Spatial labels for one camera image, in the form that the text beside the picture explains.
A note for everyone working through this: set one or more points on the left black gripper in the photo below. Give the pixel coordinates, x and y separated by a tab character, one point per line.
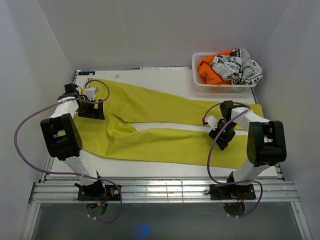
94	113

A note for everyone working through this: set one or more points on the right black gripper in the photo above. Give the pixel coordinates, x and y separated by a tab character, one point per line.
222	144

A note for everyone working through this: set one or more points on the yellow-green trousers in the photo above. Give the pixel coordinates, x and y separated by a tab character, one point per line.
124	105

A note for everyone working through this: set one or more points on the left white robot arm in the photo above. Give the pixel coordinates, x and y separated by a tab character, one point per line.
63	140

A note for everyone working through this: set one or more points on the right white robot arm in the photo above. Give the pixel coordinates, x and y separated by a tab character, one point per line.
266	144

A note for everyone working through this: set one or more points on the blue label sticker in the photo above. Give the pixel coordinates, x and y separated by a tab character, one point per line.
86	73

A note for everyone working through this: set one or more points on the white plastic basket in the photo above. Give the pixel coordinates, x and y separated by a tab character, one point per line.
200	86

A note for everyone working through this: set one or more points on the orange garment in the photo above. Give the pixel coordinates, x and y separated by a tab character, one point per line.
207	74

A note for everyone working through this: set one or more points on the newspaper print garment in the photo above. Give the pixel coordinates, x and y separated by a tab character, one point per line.
237	67

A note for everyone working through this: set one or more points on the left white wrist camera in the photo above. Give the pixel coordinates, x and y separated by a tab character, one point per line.
90	93

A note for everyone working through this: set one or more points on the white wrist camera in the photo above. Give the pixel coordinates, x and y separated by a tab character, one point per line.
90	93
211	121

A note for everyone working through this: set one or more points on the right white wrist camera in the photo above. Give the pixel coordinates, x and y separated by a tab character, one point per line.
211	121

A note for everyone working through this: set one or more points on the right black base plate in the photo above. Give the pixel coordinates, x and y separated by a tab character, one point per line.
231	192

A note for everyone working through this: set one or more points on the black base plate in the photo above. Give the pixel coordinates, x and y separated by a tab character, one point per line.
231	192
110	193

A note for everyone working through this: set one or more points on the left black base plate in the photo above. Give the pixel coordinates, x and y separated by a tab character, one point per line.
110	193

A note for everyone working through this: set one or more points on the aluminium rail frame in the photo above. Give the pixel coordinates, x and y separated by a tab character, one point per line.
151	183

